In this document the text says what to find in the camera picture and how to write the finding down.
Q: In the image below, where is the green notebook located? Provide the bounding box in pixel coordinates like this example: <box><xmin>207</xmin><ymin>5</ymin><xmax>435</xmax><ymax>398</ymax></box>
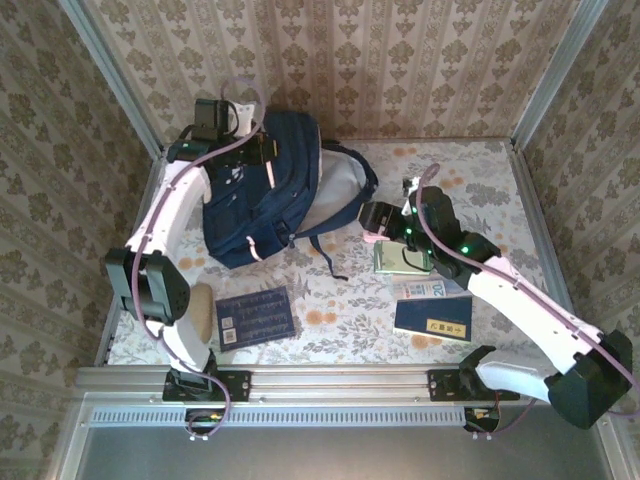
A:
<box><xmin>372</xmin><ymin>242</ymin><xmax>432</xmax><ymax>276</ymax></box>

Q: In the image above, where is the navy blue backpack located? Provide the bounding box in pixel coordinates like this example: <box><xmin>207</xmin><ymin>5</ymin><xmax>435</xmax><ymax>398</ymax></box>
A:
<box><xmin>202</xmin><ymin>110</ymin><xmax>380</xmax><ymax>281</ymax></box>

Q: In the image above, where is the navy book with yellow label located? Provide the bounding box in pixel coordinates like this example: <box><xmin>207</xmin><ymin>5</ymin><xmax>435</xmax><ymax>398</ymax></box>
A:
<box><xmin>393</xmin><ymin>297</ymin><xmax>474</xmax><ymax>342</ymax></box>

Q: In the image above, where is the navy book with two barcodes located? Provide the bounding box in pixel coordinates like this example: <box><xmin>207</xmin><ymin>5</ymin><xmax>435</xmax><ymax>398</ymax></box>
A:
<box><xmin>215</xmin><ymin>285</ymin><xmax>297</xmax><ymax>352</ymax></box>

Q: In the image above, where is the beige oval pouch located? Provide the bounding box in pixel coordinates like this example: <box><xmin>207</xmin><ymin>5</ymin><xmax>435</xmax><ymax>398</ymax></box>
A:
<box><xmin>187</xmin><ymin>282</ymin><xmax>214</xmax><ymax>344</ymax></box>

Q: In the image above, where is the grey metal sheet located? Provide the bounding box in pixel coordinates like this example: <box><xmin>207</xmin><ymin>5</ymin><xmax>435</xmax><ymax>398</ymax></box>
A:
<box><xmin>59</xmin><ymin>392</ymin><xmax>632</xmax><ymax>480</ymax></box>

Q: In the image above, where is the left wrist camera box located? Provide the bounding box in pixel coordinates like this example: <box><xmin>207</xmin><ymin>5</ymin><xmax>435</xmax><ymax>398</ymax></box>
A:
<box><xmin>229</xmin><ymin>101</ymin><xmax>260</xmax><ymax>137</ymax></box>

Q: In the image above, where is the aluminium frame post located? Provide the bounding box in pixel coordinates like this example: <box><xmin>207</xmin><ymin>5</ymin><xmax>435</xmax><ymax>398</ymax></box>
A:
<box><xmin>59</xmin><ymin>0</ymin><xmax>166</xmax><ymax>156</ymax></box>
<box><xmin>509</xmin><ymin>0</ymin><xmax>609</xmax><ymax>149</ymax></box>

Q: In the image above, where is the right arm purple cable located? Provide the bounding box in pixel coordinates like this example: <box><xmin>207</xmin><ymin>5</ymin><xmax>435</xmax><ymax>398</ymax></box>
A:
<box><xmin>414</xmin><ymin>163</ymin><xmax>640</xmax><ymax>441</ymax></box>

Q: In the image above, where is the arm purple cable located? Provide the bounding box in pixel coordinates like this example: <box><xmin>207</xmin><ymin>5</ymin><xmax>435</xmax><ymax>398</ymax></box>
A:
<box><xmin>414</xmin><ymin>163</ymin><xmax>640</xmax><ymax>441</ymax></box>
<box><xmin>130</xmin><ymin>77</ymin><xmax>267</xmax><ymax>441</ymax></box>

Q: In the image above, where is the aluminium front rail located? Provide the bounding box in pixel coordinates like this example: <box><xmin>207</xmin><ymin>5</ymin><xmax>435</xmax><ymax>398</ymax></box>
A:
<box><xmin>74</xmin><ymin>363</ymin><xmax>609</xmax><ymax>404</ymax></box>

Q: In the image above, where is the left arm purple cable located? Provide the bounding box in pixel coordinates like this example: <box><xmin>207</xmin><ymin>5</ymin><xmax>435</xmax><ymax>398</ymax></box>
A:
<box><xmin>130</xmin><ymin>77</ymin><xmax>267</xmax><ymax>441</ymax></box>

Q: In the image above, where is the grey slotted cable duct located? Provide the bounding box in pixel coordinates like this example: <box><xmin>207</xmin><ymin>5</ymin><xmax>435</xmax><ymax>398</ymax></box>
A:
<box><xmin>87</xmin><ymin>404</ymin><xmax>469</xmax><ymax>427</ymax></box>

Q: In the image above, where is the black cable port with wires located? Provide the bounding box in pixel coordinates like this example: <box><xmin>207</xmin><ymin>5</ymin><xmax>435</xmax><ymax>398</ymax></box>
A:
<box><xmin>463</xmin><ymin>406</ymin><xmax>501</xmax><ymax>434</ymax></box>
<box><xmin>184</xmin><ymin>407</ymin><xmax>227</xmax><ymax>435</ymax></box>

